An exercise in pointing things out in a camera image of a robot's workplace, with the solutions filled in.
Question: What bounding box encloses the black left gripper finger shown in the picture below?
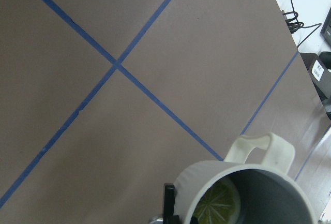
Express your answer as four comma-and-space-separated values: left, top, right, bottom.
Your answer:
162, 183, 180, 224

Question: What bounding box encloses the lemon slice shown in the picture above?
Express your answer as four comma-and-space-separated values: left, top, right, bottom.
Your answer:
193, 178, 241, 223

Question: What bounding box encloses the white home mug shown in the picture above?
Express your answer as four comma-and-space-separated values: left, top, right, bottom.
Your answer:
174, 133, 317, 223

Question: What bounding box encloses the brown paper table mat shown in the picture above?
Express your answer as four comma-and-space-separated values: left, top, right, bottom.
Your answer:
1, 0, 330, 223

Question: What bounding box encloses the black labelled box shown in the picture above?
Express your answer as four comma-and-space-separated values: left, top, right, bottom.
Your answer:
300, 51, 330, 101

